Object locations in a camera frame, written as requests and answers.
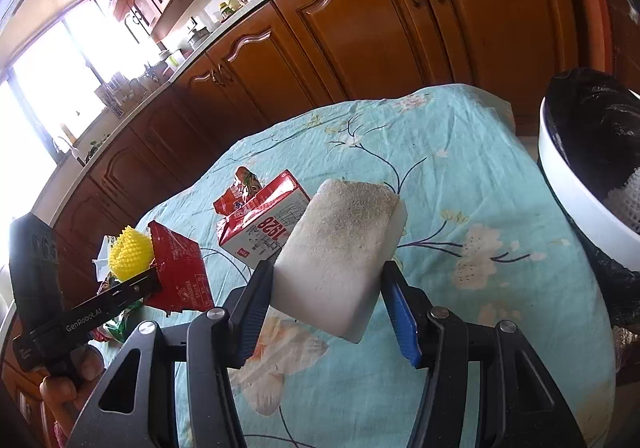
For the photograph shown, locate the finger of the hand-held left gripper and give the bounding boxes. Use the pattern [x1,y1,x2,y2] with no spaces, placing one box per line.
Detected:
[95,272,162,317]

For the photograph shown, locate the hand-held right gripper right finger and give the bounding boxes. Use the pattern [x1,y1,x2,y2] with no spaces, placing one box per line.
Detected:
[381,259,587,448]

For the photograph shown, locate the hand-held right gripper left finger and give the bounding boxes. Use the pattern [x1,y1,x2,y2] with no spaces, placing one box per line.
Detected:
[65,261,277,448]

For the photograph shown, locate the red snack wrapper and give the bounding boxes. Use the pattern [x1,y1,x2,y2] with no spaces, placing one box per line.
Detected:
[146,220,217,317]

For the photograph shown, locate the white sponge block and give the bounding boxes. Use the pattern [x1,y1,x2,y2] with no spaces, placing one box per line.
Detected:
[270,178,409,345]

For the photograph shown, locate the white bin with black bag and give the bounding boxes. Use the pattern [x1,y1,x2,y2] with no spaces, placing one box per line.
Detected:
[537,68,640,329]

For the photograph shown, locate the white foam fruit net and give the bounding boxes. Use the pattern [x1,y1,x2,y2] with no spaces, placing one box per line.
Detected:
[601,172,640,235]

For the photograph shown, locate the person's left hand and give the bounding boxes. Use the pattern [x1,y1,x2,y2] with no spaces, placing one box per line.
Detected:
[39,345,107,448]

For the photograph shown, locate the yellow foam fruit net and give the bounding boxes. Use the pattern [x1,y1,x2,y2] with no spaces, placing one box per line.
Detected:
[108,225,154,279]

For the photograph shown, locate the white tissue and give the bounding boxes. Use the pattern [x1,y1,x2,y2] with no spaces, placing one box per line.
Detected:
[91,235,122,281]

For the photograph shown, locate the red and white milk carton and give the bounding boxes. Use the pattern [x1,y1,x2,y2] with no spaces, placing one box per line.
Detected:
[216,169,311,270]

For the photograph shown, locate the small green plant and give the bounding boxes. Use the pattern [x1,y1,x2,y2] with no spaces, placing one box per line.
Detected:
[84,134,112,159]

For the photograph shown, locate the teal floral tablecloth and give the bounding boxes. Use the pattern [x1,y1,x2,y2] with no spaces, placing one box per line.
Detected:
[91,84,617,448]

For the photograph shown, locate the window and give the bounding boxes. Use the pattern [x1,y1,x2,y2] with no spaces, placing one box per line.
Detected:
[0,2,169,239]

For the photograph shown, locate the utensil rack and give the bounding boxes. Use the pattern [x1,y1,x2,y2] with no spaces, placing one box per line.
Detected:
[94,72,147,115]

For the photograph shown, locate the lidded ceramic jar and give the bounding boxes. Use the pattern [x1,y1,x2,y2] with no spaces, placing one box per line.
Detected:
[187,18,212,47]

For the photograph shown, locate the wooden lower kitchen cabinets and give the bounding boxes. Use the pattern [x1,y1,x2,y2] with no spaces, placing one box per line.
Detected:
[0,0,584,429]

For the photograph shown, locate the condiment bottles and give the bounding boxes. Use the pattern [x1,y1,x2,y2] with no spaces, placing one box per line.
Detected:
[219,0,249,22]

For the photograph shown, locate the white kitchen countertop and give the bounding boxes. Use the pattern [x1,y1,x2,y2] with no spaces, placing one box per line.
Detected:
[30,0,553,209]

